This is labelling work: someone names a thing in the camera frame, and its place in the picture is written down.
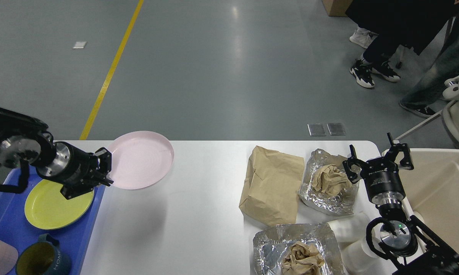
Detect dark green mug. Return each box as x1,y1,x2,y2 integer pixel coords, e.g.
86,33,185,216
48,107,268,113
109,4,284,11
15,233,72,275

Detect person with white sneakers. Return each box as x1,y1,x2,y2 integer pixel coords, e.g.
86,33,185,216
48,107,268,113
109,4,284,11
349,26,378,49

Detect lower foil sheet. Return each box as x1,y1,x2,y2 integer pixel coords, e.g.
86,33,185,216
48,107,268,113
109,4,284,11
253,223,344,275

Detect upper foil sheet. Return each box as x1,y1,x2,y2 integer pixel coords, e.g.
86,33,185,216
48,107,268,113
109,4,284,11
298,149,359,216

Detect white paper cup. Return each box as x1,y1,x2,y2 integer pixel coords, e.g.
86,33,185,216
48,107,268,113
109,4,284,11
341,237,380,275
327,211,372,243

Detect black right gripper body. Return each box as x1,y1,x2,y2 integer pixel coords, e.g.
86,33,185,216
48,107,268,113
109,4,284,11
362,158,406,207

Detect foil sheet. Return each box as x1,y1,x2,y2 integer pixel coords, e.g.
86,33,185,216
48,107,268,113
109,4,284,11
298,149,359,216
253,223,344,275

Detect beige plastic bin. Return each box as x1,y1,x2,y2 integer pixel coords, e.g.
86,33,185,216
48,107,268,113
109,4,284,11
399,148,459,254

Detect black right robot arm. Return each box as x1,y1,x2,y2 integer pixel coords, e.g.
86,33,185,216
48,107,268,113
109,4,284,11
343,133,459,275

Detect pink plate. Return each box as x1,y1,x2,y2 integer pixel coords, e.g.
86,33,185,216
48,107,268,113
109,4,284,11
107,131,175,190

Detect person in jeans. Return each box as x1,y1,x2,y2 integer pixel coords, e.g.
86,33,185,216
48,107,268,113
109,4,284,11
399,12,459,118

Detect brown paper bag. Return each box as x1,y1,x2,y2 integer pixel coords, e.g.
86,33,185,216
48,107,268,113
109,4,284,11
239,146,304,226

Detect lower white paper cup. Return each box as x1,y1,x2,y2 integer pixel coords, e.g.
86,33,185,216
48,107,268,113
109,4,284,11
341,237,380,275

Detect crumpled brown paper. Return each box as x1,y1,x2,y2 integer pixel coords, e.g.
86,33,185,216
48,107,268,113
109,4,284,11
281,241,325,275
311,164,352,196

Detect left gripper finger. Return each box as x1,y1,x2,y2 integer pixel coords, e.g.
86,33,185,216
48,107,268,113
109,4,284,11
61,176,114,200
94,147,112,180

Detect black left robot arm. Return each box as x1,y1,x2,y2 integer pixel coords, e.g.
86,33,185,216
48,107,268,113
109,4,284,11
0,107,114,199

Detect cardboard box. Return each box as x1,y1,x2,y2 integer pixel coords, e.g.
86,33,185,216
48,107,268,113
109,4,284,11
322,0,353,17

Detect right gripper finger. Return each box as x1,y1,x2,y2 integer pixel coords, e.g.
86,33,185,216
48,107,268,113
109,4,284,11
343,145,368,184
385,133,414,170

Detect upper white paper cup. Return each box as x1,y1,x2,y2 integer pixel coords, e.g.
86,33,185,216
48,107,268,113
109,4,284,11
327,211,372,243

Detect upper crumpled brown paper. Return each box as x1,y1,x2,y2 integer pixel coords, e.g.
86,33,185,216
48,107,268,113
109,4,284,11
311,164,352,196

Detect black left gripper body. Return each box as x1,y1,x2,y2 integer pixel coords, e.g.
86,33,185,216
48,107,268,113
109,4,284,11
36,142,100,190

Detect yellow plate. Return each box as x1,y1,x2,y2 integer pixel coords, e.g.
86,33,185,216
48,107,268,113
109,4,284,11
24,179,95,230

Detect lower crumpled brown paper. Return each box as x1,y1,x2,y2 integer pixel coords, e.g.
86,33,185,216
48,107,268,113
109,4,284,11
281,241,325,275

